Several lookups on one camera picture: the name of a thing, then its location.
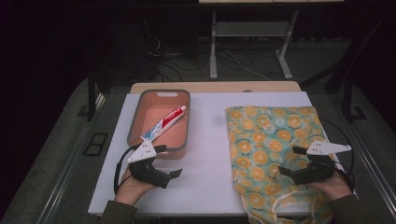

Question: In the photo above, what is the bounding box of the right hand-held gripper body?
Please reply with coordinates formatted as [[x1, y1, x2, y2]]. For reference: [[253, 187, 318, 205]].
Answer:
[[290, 140, 352, 185]]

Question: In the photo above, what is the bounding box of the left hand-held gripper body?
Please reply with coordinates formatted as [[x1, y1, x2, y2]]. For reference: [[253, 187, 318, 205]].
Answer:
[[127, 136, 172, 189]]

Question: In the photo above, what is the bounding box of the red and white toothpaste tube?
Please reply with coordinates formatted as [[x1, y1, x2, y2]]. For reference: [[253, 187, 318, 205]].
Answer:
[[141, 105, 188, 143]]

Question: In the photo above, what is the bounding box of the orange basin with grey rim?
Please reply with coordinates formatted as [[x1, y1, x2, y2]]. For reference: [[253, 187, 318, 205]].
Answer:
[[126, 89, 191, 161]]

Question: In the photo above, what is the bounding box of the orange-print cloth bag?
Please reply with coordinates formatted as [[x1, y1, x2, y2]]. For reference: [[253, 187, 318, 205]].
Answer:
[[225, 105, 335, 224]]

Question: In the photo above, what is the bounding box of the person's left hand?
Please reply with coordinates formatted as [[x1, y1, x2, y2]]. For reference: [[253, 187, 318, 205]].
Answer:
[[114, 166, 157, 206]]

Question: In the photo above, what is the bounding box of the person's right hand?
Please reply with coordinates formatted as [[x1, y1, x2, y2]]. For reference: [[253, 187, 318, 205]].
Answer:
[[306, 171, 353, 202]]

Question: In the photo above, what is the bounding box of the white board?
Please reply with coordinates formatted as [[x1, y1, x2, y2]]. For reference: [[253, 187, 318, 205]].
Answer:
[[88, 91, 363, 217]]

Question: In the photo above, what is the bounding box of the wooden table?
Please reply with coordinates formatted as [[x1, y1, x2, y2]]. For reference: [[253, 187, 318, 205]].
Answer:
[[130, 81, 303, 94]]

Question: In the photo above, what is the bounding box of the black metal stand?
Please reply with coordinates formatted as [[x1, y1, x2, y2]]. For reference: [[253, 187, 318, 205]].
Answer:
[[86, 66, 108, 122]]

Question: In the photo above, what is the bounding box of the black angled stand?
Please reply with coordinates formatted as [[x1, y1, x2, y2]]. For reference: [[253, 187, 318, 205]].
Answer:
[[299, 12, 396, 123]]

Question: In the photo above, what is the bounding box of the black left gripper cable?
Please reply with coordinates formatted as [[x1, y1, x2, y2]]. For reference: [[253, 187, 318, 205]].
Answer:
[[113, 144, 142, 194]]

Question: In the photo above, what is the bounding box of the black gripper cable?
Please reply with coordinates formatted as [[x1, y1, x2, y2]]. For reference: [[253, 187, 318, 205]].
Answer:
[[320, 117, 357, 191], [113, 144, 142, 194]]

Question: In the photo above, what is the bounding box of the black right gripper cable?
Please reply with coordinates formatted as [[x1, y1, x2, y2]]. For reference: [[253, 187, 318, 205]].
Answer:
[[320, 117, 357, 191]]

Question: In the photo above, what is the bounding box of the black floor outlet frame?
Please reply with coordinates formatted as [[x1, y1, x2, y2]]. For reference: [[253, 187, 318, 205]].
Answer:
[[82, 133, 109, 157]]

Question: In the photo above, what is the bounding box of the bundle of floor cables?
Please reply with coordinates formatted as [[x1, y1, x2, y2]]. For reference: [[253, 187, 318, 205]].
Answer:
[[144, 32, 272, 82]]

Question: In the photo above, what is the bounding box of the grey metal desk frame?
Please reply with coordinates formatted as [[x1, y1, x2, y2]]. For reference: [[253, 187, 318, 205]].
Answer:
[[208, 9, 300, 81]]

